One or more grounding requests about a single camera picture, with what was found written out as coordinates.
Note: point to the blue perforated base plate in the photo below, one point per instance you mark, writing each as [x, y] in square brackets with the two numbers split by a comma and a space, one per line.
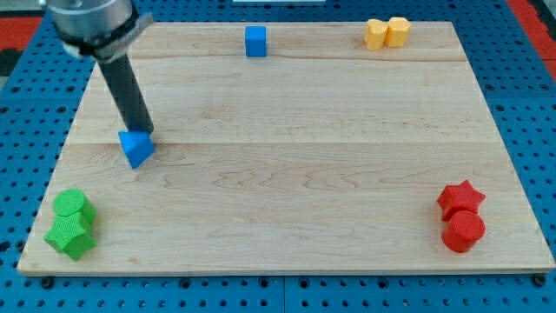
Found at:
[41, 96]

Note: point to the green cylinder block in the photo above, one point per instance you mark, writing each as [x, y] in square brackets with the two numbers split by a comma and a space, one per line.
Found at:
[72, 201]

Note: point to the red cylinder block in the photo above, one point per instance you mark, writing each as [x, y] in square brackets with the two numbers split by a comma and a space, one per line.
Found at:
[463, 230]

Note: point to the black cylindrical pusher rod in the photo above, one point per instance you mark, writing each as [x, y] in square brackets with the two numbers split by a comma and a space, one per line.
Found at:
[125, 90]

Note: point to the red star block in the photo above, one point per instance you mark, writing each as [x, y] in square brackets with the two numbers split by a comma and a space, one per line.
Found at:
[458, 197]

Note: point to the light wooden board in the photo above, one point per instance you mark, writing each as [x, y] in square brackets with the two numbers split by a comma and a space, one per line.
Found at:
[322, 158]

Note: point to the blue cube block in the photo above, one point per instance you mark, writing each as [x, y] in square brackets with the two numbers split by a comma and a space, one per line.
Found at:
[255, 39]

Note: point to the green star block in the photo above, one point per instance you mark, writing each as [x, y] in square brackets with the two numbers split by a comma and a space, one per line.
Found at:
[71, 235]

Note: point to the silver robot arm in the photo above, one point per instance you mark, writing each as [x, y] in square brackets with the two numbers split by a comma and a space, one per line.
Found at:
[103, 30]

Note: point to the yellow hexagon block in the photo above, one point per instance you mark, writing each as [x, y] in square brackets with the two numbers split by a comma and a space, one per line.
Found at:
[398, 29]

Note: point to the blue triangular block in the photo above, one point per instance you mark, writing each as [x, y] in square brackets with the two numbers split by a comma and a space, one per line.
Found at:
[137, 146]

